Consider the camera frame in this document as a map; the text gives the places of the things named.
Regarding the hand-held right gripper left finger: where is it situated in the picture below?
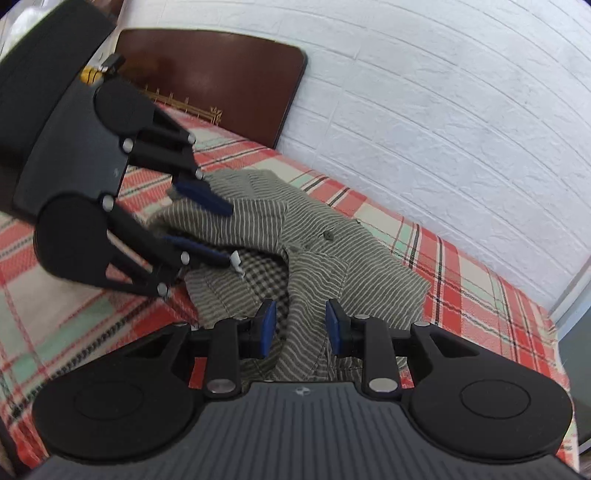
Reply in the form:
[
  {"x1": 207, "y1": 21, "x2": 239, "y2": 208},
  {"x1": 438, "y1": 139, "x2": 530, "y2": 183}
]
[{"x1": 124, "y1": 300, "x2": 277, "y2": 398}]

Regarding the red plaid blanket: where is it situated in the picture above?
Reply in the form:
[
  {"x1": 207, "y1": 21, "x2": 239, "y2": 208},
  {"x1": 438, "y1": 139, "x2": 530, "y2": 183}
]
[{"x1": 0, "y1": 104, "x2": 575, "y2": 467}]

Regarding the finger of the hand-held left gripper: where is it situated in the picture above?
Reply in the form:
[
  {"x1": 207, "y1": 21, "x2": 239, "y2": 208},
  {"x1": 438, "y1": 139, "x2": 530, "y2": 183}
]
[
  {"x1": 104, "y1": 198, "x2": 232, "y2": 298},
  {"x1": 122, "y1": 106, "x2": 234, "y2": 216}
]

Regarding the green checked shirt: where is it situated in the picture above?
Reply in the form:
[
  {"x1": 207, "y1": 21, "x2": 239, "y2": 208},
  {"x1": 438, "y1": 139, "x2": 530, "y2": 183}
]
[{"x1": 148, "y1": 168, "x2": 432, "y2": 384}]

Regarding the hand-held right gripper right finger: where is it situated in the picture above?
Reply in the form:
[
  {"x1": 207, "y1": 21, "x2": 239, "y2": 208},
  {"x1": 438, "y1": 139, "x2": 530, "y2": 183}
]
[{"x1": 325, "y1": 299, "x2": 481, "y2": 398}]

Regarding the brown folding table board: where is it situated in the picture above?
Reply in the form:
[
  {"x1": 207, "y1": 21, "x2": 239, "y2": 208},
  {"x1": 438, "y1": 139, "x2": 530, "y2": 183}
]
[{"x1": 115, "y1": 28, "x2": 308, "y2": 151}]

